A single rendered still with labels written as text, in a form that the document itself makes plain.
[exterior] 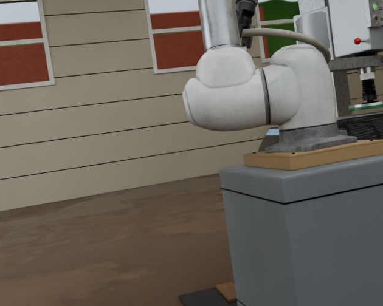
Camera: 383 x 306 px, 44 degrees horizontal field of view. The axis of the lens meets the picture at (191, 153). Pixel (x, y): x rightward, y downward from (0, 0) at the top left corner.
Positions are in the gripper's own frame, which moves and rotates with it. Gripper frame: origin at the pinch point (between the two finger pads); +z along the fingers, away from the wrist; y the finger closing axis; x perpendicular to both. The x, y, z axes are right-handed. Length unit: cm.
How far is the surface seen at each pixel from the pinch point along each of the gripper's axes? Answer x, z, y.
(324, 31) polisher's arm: 26, -64, 122
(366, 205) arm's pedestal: -65, 56, -31
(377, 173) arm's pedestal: -67, 49, -30
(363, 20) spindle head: -20, -40, 68
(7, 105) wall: 602, -70, 225
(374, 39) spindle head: -24, -32, 73
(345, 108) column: 21, -22, 153
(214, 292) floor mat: 51, 102, 77
